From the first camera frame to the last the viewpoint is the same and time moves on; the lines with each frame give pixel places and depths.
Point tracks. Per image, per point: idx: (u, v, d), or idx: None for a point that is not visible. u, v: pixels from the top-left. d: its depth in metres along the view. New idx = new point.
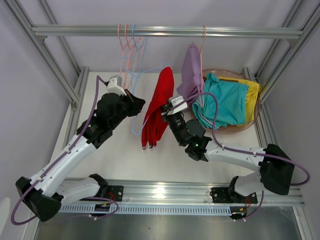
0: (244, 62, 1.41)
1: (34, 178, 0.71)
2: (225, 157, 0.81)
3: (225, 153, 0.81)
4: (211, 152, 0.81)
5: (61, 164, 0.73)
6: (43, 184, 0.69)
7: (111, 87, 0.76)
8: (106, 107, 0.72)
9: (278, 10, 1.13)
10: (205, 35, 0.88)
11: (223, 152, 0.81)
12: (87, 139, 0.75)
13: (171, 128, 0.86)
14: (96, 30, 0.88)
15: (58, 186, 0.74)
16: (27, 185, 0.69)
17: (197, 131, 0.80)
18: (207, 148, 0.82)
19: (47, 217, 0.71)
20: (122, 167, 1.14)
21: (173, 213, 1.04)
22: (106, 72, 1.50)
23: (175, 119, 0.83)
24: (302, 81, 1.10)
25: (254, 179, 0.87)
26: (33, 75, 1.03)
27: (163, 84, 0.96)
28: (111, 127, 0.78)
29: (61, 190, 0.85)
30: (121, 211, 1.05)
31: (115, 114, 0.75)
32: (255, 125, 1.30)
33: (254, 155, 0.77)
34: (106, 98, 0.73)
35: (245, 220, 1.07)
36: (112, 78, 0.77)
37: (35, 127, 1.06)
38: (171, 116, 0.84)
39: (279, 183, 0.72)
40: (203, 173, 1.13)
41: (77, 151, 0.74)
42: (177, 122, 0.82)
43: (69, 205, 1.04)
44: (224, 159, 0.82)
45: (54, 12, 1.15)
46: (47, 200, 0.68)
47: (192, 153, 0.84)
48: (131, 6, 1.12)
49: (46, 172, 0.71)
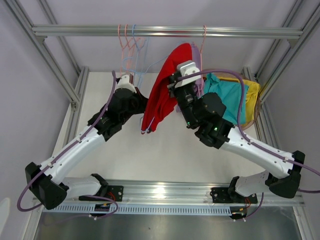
0: (244, 63, 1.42)
1: (44, 163, 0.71)
2: (248, 152, 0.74)
3: (251, 149, 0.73)
4: (234, 143, 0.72)
5: (71, 152, 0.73)
6: (53, 170, 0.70)
7: (124, 83, 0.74)
8: (119, 100, 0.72)
9: (277, 11, 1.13)
10: (205, 35, 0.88)
11: (249, 147, 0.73)
12: (98, 130, 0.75)
13: (179, 106, 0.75)
14: (96, 30, 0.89)
15: (66, 173, 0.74)
16: (36, 171, 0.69)
17: (213, 106, 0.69)
18: (230, 138, 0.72)
19: (53, 205, 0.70)
20: (122, 167, 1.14)
21: (173, 213, 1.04)
22: (106, 72, 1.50)
23: (185, 94, 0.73)
24: (302, 82, 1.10)
25: (258, 181, 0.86)
26: (33, 75, 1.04)
27: (177, 54, 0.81)
28: (122, 122, 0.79)
29: (67, 181, 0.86)
30: (121, 211, 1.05)
31: (127, 109, 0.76)
32: (255, 125, 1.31)
33: (284, 160, 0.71)
34: (119, 92, 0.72)
35: (245, 220, 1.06)
36: (125, 75, 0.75)
37: (35, 127, 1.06)
38: (180, 89, 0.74)
39: (294, 190, 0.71)
40: (203, 173, 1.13)
41: (87, 141, 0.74)
42: (188, 98, 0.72)
43: (69, 205, 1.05)
44: (245, 154, 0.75)
45: (53, 12, 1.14)
46: (54, 187, 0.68)
47: (206, 137, 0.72)
48: (131, 6, 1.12)
49: (56, 159, 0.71)
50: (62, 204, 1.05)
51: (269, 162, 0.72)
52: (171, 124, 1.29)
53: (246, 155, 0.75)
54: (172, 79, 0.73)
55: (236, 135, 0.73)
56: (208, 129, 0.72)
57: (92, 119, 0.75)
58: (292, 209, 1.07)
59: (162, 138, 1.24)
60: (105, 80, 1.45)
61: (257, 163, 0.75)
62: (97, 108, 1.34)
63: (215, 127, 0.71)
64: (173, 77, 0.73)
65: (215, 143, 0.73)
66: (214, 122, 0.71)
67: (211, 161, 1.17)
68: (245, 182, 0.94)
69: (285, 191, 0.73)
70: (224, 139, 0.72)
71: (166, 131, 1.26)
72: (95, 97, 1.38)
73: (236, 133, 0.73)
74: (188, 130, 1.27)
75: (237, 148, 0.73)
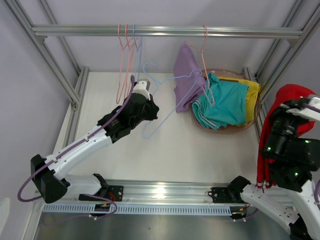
0: (243, 62, 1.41)
1: (49, 158, 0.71)
2: (307, 209, 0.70)
3: (313, 208, 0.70)
4: (305, 197, 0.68)
5: (77, 151, 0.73)
6: (57, 165, 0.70)
7: (139, 89, 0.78)
8: (132, 105, 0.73)
9: (277, 10, 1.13)
10: (207, 35, 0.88)
11: (312, 205, 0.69)
12: (106, 132, 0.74)
13: (272, 132, 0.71)
14: (95, 30, 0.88)
15: (68, 171, 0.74)
16: (41, 163, 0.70)
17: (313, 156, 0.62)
18: (304, 191, 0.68)
19: (52, 200, 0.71)
20: (121, 167, 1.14)
21: (172, 213, 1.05)
22: (105, 72, 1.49)
23: (288, 124, 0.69)
24: (302, 82, 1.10)
25: (278, 215, 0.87)
26: (33, 75, 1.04)
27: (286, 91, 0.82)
28: (131, 126, 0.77)
29: (69, 178, 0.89)
30: (121, 211, 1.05)
31: (138, 114, 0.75)
32: (256, 125, 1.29)
33: None
34: (133, 97, 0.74)
35: (245, 220, 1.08)
36: (142, 81, 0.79)
37: (35, 128, 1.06)
38: (285, 119, 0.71)
39: None
40: (205, 173, 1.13)
41: (94, 141, 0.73)
42: (288, 129, 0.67)
43: (71, 205, 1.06)
44: (302, 207, 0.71)
45: (53, 11, 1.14)
46: (54, 183, 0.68)
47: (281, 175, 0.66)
48: (131, 6, 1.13)
49: (61, 154, 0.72)
50: (58, 204, 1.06)
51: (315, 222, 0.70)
52: (172, 124, 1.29)
53: (301, 207, 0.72)
54: (291, 102, 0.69)
55: (308, 190, 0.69)
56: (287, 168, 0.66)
57: (103, 121, 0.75)
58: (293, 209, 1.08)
59: (162, 137, 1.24)
60: (104, 80, 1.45)
61: (304, 216, 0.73)
62: (97, 107, 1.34)
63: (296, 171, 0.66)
64: (292, 102, 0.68)
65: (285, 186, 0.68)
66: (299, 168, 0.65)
67: (212, 162, 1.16)
68: (255, 196, 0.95)
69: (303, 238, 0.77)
70: (297, 189, 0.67)
71: (166, 131, 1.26)
72: (94, 97, 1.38)
73: (308, 186, 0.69)
74: (188, 131, 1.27)
75: (301, 201, 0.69)
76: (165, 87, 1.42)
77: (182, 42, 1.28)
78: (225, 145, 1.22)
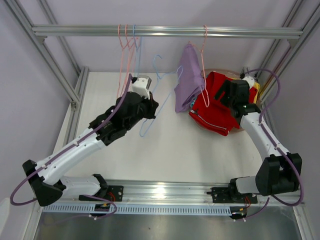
0: (243, 62, 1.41)
1: (40, 164, 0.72)
2: (254, 131, 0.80)
3: (257, 129, 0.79)
4: (247, 119, 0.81)
5: (67, 155, 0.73)
6: (46, 172, 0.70)
7: (138, 86, 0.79)
8: (125, 106, 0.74)
9: (277, 10, 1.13)
10: (206, 35, 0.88)
11: (257, 127, 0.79)
12: (97, 135, 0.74)
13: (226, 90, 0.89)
14: (95, 31, 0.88)
15: (60, 176, 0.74)
16: (32, 169, 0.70)
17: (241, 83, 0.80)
18: (249, 115, 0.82)
19: (47, 203, 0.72)
20: (122, 168, 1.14)
21: (173, 213, 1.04)
22: (105, 72, 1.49)
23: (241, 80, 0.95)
24: (301, 81, 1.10)
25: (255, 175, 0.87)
26: (33, 75, 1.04)
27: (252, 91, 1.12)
28: (126, 128, 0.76)
29: (66, 180, 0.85)
30: (121, 212, 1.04)
31: (133, 115, 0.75)
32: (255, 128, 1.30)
33: (275, 146, 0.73)
34: (127, 99, 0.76)
35: (245, 220, 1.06)
36: (143, 78, 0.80)
37: (35, 128, 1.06)
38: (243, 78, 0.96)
39: (261, 181, 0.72)
40: (203, 174, 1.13)
41: (85, 145, 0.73)
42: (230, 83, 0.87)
43: (67, 205, 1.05)
44: (253, 133, 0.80)
45: (53, 11, 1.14)
46: (47, 187, 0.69)
47: (233, 108, 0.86)
48: (132, 6, 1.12)
49: (51, 161, 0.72)
50: (54, 204, 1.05)
51: (263, 143, 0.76)
52: (171, 124, 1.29)
53: (253, 134, 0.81)
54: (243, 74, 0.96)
55: (254, 116, 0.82)
56: (237, 103, 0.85)
57: (96, 123, 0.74)
58: (293, 209, 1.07)
59: (162, 137, 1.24)
60: (104, 80, 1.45)
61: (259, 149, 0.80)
62: (96, 108, 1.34)
63: (244, 104, 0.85)
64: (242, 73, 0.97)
65: (239, 117, 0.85)
66: (243, 101, 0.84)
67: (212, 163, 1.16)
68: None
69: (264, 187, 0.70)
70: (243, 114, 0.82)
71: (166, 131, 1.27)
72: (94, 98, 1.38)
73: (255, 115, 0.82)
74: (188, 130, 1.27)
75: (247, 123, 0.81)
76: (166, 87, 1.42)
77: (187, 42, 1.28)
78: (225, 146, 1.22)
